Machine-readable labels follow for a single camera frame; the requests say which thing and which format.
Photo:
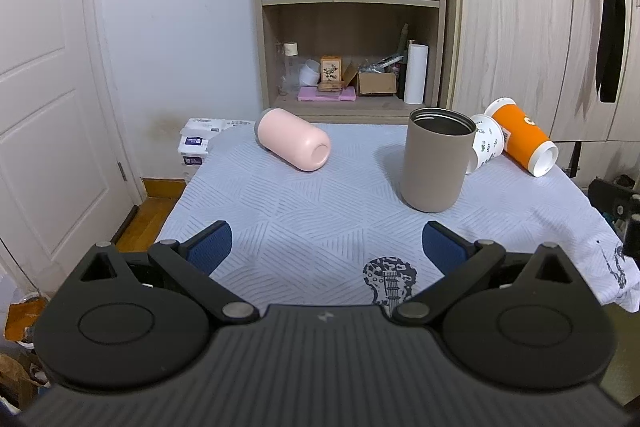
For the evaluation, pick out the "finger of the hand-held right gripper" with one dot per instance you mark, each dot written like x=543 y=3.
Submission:
x=607 y=199

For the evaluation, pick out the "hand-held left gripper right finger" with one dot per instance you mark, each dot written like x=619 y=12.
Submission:
x=442 y=251

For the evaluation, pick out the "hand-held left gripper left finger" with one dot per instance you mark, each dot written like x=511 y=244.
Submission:
x=212 y=249

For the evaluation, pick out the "pink cup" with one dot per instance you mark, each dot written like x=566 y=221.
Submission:
x=292 y=137

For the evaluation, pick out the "taupe metal-lined cup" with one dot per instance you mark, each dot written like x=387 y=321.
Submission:
x=432 y=167

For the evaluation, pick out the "orange paper cup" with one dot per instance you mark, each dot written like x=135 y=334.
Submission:
x=522 y=134

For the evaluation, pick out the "white patterned paper cup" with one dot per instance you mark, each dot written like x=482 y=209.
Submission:
x=484 y=142

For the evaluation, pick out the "small white cup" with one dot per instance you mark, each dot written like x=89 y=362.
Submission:
x=310 y=73

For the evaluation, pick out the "light blue printed cloth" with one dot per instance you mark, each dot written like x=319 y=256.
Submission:
x=300 y=217

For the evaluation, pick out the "white tissue pack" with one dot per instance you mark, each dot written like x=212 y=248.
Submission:
x=202 y=125
x=194 y=149

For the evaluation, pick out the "black ribbon bow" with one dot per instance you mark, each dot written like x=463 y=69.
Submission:
x=612 y=22

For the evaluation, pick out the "white paper roll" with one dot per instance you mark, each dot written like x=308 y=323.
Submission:
x=415 y=73

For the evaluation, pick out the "open cardboard box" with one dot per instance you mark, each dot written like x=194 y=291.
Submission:
x=375 y=83

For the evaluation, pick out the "pink flat box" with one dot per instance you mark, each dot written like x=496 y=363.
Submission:
x=327 y=95

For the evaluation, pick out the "wooden wardrobe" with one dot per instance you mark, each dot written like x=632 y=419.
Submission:
x=545 y=17

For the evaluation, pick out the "clear bottle with beige cap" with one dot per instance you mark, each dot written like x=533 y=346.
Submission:
x=290 y=67

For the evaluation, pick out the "small wooden box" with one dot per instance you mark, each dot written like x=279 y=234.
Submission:
x=330 y=87

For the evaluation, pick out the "orange plastic bag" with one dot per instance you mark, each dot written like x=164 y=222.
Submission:
x=25 y=317

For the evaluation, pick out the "floral paper box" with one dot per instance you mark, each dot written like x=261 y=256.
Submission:
x=331 y=69

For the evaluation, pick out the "white door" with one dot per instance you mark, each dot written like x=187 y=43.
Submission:
x=47 y=92

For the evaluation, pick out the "brown paper bag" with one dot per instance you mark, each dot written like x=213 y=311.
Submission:
x=15 y=377

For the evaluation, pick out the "wooden shelf unit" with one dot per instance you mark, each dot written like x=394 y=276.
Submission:
x=352 y=19

